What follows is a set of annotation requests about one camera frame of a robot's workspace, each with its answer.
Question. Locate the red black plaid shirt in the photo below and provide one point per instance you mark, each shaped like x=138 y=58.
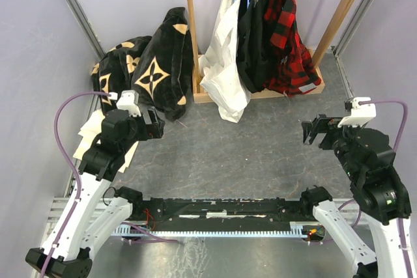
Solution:
x=290 y=67

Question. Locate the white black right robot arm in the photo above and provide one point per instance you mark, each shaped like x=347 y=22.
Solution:
x=368 y=160

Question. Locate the white hanging shirt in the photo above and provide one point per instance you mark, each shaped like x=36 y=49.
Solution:
x=218 y=65

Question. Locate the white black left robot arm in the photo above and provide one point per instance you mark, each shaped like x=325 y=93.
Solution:
x=76 y=239

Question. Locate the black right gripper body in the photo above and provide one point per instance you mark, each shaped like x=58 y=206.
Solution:
x=338 y=138

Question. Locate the black beige patterned blanket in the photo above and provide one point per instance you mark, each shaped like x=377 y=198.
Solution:
x=158 y=67

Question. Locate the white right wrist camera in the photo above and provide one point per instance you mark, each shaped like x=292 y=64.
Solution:
x=360 y=112

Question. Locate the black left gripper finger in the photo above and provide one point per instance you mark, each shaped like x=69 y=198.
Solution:
x=152 y=119
x=155 y=131

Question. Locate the black hanging garment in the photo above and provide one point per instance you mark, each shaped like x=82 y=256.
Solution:
x=252 y=58

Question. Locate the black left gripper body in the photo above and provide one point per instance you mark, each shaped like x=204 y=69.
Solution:
x=138 y=128

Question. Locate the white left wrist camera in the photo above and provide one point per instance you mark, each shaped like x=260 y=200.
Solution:
x=128 y=101

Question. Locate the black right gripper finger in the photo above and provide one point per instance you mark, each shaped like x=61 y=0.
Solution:
x=308 y=135
x=319 y=125

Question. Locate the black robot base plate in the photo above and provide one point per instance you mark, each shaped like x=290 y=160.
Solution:
x=159 y=210

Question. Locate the white slotted cable duct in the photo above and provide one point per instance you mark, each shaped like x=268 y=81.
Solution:
x=232 y=228

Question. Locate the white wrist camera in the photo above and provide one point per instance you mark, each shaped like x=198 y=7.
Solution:
x=128 y=101
x=360 y=112

